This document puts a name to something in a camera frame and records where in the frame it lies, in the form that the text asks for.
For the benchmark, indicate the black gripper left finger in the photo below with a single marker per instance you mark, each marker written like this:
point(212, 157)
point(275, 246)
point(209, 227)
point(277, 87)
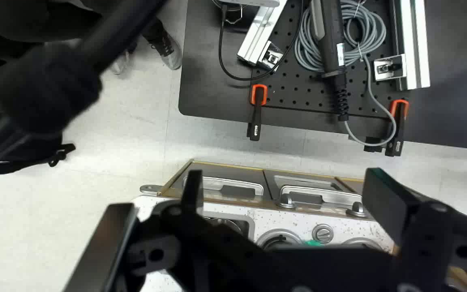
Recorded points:
point(193, 212)

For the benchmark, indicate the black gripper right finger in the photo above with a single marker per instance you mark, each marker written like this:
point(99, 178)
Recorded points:
point(392, 205)

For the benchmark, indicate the grey toy sink basin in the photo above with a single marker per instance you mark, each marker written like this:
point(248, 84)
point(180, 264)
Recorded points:
point(230, 225)

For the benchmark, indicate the black round stove burner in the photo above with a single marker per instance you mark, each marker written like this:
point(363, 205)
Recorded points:
point(275, 240)
point(360, 244)

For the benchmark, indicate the small silver stove dial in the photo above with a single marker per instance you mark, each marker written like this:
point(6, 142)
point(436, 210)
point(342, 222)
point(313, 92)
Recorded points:
point(322, 233)

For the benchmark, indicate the silver oven knob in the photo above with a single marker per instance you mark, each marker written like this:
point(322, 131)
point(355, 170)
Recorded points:
point(285, 202)
point(355, 209)

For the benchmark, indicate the orange black bar clamp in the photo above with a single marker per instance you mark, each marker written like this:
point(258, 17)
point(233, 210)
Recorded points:
point(256, 107)
point(397, 124)

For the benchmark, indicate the toy play kitchen unit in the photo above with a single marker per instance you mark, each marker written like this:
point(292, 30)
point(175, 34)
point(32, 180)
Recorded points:
point(298, 220)

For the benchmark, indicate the black perforated table plate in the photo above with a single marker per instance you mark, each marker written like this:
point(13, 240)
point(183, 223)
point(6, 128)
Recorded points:
point(449, 82)

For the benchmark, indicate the grey sneaker shoe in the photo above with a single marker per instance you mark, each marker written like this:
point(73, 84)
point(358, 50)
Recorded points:
point(165, 46)

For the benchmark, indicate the black backpack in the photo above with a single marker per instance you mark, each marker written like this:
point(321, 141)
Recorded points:
point(6, 157)

